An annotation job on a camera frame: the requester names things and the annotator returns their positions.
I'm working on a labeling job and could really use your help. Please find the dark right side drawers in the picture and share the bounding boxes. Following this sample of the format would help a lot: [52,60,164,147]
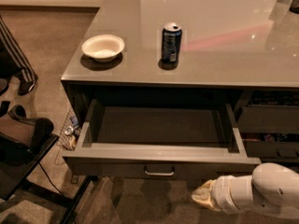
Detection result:
[235,91,299,171]

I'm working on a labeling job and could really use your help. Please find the wire mesh waste basket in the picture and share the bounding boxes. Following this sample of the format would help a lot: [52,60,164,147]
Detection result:
[54,108,81,165]

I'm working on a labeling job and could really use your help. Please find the black chair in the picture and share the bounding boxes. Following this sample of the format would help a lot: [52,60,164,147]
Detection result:
[0,105,92,224]

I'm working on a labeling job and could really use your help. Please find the person leg striped trousers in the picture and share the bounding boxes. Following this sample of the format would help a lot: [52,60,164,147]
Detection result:
[0,16,38,96]

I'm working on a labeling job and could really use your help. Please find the grey cabinet desk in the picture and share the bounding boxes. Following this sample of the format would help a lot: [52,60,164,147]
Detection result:
[62,0,299,120]

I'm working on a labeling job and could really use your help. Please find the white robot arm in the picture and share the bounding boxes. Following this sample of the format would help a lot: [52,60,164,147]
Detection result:
[192,163,299,219]

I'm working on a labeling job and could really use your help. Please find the white paper bowl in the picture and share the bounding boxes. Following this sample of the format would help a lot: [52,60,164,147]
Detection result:
[81,35,125,62]

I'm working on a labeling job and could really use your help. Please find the dark blue soda can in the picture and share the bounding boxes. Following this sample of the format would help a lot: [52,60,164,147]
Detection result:
[161,22,182,63]

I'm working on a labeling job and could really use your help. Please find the grey top drawer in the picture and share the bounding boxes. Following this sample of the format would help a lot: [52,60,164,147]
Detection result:
[63,100,261,179]

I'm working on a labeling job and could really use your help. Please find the metal drawer handle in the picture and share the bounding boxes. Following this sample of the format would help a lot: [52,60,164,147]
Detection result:
[144,166,175,177]

